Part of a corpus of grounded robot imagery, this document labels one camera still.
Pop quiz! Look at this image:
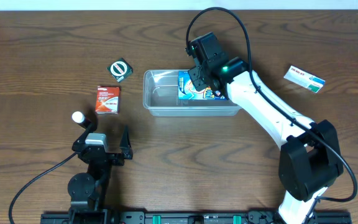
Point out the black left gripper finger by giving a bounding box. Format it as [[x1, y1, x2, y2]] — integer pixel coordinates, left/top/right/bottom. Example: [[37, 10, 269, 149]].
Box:
[[76, 122, 97, 144], [119, 126, 133, 159]]

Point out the blue cool fever box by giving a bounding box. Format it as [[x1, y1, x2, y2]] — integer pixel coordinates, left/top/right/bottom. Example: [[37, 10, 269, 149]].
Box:
[[178, 71, 225, 100]]

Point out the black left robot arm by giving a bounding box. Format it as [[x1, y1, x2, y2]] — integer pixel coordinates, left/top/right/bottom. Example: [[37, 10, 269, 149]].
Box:
[[68, 124, 133, 212]]

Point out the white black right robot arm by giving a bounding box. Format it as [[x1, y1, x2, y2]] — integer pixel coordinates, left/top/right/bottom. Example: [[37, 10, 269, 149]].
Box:
[[186, 32, 345, 223]]

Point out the clear plastic container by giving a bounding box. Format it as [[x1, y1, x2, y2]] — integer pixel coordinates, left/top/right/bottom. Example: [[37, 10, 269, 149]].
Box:
[[143, 70, 241, 116]]

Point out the white capped dark bottle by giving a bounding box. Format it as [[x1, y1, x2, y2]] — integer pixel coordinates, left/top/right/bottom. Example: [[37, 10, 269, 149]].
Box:
[[71, 111, 91, 129]]

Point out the red medicine box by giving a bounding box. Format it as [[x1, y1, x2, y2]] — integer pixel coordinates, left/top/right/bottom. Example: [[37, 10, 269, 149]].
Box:
[[95, 86, 121, 114]]

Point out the small green square box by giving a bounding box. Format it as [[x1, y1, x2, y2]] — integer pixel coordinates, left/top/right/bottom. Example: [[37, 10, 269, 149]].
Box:
[[107, 58, 133, 83]]

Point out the white green flat box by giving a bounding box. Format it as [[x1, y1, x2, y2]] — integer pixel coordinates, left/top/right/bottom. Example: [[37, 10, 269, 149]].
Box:
[[284, 65, 325, 93]]

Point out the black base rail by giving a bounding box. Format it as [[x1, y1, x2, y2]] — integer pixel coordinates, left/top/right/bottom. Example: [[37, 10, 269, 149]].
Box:
[[40, 207, 352, 224]]

